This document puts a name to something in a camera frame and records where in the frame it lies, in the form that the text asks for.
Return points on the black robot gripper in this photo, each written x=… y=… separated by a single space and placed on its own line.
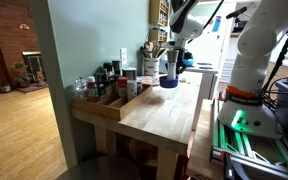
x=181 y=53

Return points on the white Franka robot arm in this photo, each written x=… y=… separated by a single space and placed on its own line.
x=250 y=66

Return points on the dark glass bottle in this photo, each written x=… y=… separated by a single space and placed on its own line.
x=101 y=85

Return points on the red sauce bottle white cap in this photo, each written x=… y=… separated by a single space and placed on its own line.
x=92 y=89

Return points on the clear glass bottle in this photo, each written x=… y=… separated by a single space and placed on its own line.
x=80 y=88

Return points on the blue kettle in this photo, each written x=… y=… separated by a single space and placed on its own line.
x=190 y=60

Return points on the metal ladle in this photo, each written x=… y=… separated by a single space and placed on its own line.
x=163 y=48

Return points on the white red patterned utensil crock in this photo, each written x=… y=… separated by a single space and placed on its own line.
x=151 y=67

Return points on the wooden spatula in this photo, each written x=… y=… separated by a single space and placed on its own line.
x=156 y=49

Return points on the colourful patterned trivet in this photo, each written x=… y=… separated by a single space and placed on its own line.
x=149 y=81

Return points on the white refrigerator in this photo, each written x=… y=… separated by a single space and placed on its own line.
x=214 y=46

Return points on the wooden spoon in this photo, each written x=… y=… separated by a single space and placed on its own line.
x=148 y=46

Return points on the small glass spice jar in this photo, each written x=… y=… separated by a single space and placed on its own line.
x=139 y=88

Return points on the small black container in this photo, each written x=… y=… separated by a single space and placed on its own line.
x=129 y=74

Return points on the white label spice jar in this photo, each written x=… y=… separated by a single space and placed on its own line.
x=132 y=90

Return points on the red cap spice jar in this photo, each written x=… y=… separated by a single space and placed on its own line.
x=122 y=86

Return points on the black grinder with silver band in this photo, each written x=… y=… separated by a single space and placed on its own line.
x=117 y=67

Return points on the black pepper grinder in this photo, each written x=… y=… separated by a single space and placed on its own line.
x=108 y=68

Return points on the wooden robot platform board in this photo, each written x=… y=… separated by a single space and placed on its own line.
x=200 y=143

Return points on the wooden spice tray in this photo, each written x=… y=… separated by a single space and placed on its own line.
x=112 y=108

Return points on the wooden bowl under table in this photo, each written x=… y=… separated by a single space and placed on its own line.
x=142 y=153

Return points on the light wood drawer cabinet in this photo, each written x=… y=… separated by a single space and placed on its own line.
x=279 y=71

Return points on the small brown figurine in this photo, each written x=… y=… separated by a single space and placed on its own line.
x=41 y=79

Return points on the dark fireplace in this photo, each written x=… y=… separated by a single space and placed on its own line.
x=33 y=65

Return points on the green potted plant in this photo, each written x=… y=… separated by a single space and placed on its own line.
x=22 y=75

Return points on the small white pot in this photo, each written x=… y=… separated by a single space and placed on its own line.
x=5 y=87

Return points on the wooden wall spice rack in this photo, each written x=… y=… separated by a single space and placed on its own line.
x=159 y=15

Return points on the white wall outlet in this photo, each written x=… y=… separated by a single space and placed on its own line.
x=123 y=56

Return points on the black camera on stand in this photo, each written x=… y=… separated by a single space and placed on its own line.
x=236 y=13

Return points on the aluminium rail frame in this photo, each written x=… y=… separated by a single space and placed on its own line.
x=244 y=146

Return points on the small wall ornament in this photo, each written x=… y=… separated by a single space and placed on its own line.
x=24 y=26

